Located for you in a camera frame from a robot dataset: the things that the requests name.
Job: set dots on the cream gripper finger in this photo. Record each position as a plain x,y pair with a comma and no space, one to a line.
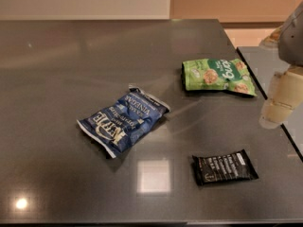
271,41
285,94

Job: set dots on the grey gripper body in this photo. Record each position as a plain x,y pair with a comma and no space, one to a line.
292,43

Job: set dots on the black rxbar chocolate wrapper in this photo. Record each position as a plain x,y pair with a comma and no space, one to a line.
235,166

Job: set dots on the green snack pouch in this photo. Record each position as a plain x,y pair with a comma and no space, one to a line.
218,75

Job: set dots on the blue kettle chips bag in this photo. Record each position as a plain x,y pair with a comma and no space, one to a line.
120,126

